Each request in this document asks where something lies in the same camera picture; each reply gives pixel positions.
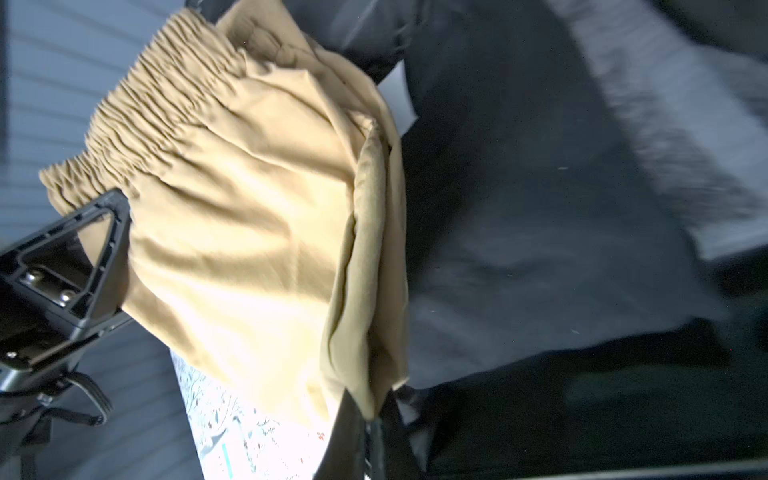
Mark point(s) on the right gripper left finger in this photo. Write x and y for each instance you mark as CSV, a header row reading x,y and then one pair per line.
x,y
345,455

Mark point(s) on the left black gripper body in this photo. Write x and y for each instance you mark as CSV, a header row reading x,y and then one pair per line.
x,y
39,377

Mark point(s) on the tan shorts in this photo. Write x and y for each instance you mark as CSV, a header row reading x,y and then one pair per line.
x,y
268,214

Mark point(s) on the black t-shirt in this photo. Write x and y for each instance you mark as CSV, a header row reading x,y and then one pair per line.
x,y
530,227

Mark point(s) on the black hard-shell suitcase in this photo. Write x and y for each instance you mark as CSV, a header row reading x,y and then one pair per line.
x,y
568,414

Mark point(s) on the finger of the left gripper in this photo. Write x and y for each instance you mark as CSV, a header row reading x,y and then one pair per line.
x,y
67,276

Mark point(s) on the floral table cloth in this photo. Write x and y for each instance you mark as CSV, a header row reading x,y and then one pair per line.
x,y
234,440

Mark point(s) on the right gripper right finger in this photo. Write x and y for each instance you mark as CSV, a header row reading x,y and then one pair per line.
x,y
393,455

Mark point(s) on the grey towel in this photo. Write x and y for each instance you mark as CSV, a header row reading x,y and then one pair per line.
x,y
688,82

